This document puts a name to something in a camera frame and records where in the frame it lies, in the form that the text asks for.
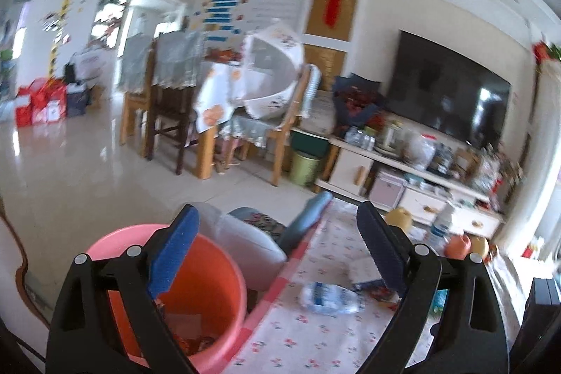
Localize large yellow pear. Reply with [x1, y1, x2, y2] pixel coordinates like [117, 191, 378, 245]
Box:
[470, 236, 489, 260]

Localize wooden chair with cushion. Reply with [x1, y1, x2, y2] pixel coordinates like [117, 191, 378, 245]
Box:
[219, 63, 322, 186]

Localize red gift boxes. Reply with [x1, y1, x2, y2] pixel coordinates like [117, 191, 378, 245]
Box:
[14, 78, 67, 128]

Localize cherry print tablecloth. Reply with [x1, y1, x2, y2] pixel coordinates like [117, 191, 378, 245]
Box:
[225, 203, 510, 373]

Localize black flat television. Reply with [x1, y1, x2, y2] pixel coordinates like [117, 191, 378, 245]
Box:
[386, 30, 511, 149]

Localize dark blue flower bouquet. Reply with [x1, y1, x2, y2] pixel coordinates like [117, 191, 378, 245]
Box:
[332, 73, 386, 127]

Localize dark wooden chair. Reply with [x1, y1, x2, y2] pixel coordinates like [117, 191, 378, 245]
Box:
[146, 30, 204, 176]

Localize dining table with cloth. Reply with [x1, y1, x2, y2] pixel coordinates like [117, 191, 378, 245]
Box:
[194, 61, 245, 180]

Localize small yellow pear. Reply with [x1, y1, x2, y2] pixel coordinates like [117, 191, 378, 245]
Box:
[384, 207, 413, 233]

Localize upright white milk carton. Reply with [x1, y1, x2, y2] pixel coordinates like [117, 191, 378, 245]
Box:
[425, 202, 455, 255]

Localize white blue paper bag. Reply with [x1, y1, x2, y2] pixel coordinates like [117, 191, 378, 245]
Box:
[348, 256, 385, 291]

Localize pink plastic basin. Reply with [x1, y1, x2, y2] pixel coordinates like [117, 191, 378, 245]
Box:
[87, 224, 246, 373]

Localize white tv cabinet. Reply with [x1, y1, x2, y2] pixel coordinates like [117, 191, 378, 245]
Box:
[316, 137, 504, 239]

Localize red apple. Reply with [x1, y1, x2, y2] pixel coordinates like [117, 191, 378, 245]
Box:
[444, 234, 472, 260]

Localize pink storage box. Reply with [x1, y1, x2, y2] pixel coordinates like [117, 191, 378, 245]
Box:
[368, 171, 406, 211]

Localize giraffe height chart sticker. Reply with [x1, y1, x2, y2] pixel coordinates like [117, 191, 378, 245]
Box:
[48, 0, 71, 80]

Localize light wooden chair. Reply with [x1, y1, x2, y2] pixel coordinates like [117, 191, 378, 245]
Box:
[119, 34, 155, 146]

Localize clear plastic bag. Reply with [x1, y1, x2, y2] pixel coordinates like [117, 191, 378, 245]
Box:
[402, 132, 437, 171]

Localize green waste bin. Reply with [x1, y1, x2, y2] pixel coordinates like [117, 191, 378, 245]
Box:
[289, 151, 320, 187]

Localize crushed clear plastic bottle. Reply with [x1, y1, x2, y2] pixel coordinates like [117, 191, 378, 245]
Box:
[299, 282, 364, 316]

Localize red snack wrapper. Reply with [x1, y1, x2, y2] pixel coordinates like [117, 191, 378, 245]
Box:
[368, 286, 400, 305]

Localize white mesh food cover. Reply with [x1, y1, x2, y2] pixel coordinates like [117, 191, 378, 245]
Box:
[242, 19, 304, 120]

